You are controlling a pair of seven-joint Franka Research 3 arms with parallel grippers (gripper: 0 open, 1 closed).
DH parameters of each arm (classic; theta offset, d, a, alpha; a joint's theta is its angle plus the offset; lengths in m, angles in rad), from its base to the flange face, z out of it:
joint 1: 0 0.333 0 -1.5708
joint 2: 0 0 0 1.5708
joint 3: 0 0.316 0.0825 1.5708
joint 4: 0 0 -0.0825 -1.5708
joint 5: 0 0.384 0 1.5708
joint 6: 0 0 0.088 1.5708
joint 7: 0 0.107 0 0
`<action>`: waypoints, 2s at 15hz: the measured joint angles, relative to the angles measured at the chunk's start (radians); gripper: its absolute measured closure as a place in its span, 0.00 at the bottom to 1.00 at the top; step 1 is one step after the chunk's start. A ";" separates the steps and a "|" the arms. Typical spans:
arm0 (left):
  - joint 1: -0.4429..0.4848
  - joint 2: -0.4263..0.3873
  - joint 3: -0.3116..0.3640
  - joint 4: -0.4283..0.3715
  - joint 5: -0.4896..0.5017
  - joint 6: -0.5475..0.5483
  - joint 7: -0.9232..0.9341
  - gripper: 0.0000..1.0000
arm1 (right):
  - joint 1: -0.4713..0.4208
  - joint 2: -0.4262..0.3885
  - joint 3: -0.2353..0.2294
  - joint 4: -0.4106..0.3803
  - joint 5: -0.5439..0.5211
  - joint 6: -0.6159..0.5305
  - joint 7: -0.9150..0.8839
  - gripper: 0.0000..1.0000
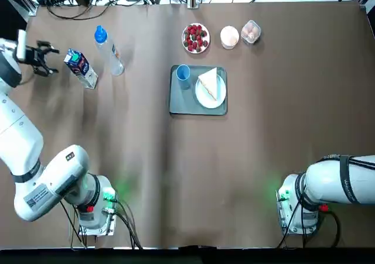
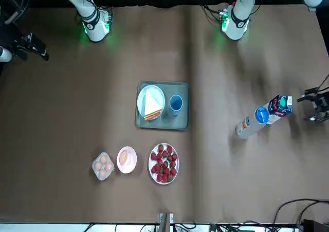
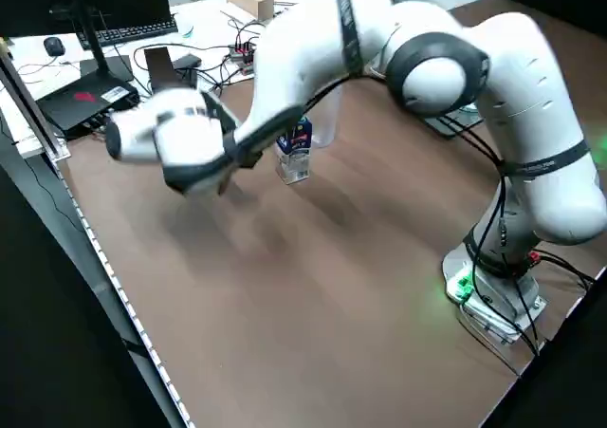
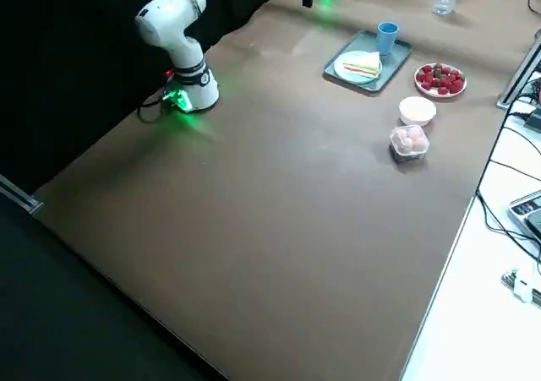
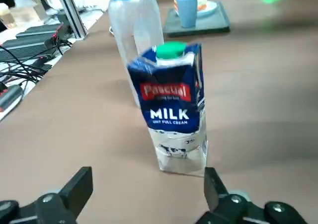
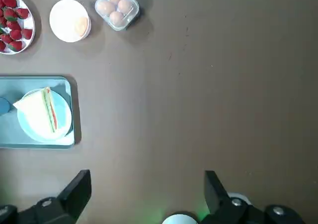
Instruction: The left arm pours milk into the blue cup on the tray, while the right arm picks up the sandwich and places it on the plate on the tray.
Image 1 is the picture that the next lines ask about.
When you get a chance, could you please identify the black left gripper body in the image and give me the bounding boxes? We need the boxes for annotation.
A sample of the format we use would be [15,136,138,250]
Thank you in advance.
[23,46,41,69]

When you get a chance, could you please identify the blue white milk carton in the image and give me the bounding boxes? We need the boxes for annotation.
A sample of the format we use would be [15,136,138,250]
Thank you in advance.
[63,47,99,90]

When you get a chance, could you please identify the triangular sandwich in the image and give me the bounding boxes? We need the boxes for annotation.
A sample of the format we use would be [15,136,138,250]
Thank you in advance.
[197,67,220,101]

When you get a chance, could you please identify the pink paper cup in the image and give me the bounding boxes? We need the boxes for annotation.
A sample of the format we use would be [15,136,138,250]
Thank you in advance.
[220,26,240,50]

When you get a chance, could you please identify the white plate under strawberries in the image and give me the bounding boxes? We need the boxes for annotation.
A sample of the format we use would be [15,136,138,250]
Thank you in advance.
[181,23,211,53]

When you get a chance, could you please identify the blue plastic cup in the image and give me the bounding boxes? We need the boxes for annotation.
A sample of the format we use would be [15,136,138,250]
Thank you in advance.
[176,64,192,90]

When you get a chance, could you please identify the grey-green plastic tray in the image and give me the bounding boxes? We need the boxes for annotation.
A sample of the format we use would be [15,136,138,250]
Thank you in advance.
[168,64,229,116]

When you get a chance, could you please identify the white round plate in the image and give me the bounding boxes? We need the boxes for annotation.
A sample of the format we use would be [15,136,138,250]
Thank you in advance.
[195,73,227,109]

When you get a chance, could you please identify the clear bottle blue cap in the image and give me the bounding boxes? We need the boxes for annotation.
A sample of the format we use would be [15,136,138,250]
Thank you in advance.
[94,25,125,77]

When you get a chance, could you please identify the clear plastic egg box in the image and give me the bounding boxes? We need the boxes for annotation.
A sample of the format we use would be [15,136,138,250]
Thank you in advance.
[241,19,262,45]

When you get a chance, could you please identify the red strawberries pile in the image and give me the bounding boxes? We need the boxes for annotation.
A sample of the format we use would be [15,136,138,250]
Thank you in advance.
[183,25,209,52]

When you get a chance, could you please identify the black looped cable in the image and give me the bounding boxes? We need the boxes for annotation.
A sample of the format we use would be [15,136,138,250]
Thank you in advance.
[46,3,111,21]

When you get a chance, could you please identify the aluminium frame rail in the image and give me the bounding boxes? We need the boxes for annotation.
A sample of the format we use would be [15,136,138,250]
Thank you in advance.
[16,0,38,16]

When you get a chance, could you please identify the black left base cables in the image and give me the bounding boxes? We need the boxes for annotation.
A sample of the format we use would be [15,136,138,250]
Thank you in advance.
[60,198,144,251]

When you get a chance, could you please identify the black base cables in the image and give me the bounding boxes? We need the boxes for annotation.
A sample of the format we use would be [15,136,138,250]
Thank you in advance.
[274,199,342,249]
[60,198,144,251]

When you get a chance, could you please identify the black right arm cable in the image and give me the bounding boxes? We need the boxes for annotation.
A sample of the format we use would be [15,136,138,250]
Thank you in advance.
[321,155,375,171]

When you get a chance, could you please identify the black right base cables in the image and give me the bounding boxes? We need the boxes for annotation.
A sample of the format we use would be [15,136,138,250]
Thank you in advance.
[274,199,342,249]

